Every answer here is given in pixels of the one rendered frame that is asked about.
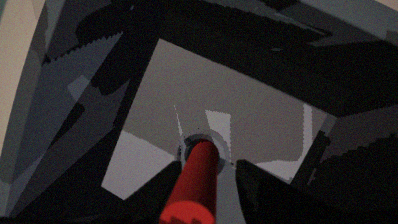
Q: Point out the grey flat plate with hole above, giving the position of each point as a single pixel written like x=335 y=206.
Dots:
x=183 y=98

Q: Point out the red peg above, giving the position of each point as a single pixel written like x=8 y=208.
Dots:
x=194 y=198

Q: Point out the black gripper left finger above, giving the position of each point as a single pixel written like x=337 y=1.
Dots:
x=144 y=206

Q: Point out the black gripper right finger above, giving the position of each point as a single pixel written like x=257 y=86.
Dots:
x=265 y=199

